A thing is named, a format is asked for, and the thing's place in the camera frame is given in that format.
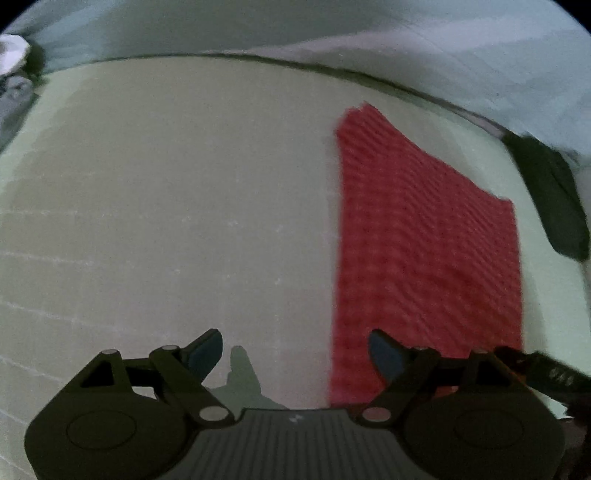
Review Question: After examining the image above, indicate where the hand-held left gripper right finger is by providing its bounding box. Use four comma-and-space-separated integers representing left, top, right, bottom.
361, 328, 533, 428

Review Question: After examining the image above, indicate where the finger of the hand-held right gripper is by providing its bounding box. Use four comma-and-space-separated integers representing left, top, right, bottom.
494, 346, 583, 408

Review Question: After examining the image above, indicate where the white crumpled object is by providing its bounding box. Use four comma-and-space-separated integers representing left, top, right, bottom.
0, 34, 31, 75

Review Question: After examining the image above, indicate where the dark cloth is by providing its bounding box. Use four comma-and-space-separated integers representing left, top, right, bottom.
507, 131, 590, 262

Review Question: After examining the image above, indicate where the grey cloth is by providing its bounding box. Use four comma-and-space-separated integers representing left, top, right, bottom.
0, 76, 37, 151

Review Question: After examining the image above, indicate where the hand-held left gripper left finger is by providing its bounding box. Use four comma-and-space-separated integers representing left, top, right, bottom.
79, 328, 230, 426

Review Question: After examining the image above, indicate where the red checked cloth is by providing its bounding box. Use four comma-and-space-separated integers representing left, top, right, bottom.
329, 102, 525, 409

